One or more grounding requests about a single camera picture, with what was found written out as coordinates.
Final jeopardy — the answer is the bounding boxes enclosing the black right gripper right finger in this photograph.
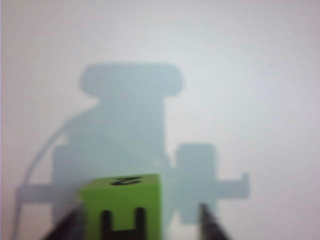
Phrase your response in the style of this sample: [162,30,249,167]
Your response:
[199,203,234,240]

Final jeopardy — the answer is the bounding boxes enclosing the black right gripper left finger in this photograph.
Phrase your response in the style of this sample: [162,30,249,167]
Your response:
[41,204,85,240]

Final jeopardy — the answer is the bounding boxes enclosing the green foam letter block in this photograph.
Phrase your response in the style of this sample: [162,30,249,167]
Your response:
[76,173,164,240]

